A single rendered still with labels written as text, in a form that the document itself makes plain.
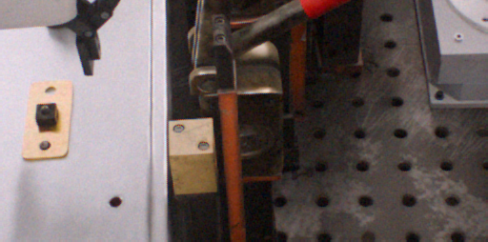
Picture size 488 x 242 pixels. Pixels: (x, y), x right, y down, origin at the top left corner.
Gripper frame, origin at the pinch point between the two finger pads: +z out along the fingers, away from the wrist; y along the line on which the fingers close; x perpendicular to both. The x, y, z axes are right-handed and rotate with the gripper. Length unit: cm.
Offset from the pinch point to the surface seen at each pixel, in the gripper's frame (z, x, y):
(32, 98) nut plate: 7.4, -2.3, 1.6
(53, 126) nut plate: 7.4, 0.9, -0.4
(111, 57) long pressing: 7.8, -6.9, -5.0
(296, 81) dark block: 30.6, -22.0, -23.1
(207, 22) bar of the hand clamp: -4.3, 1.7, -14.3
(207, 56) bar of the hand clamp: -0.6, 1.7, -14.0
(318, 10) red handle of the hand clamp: -4.0, 1.0, -22.6
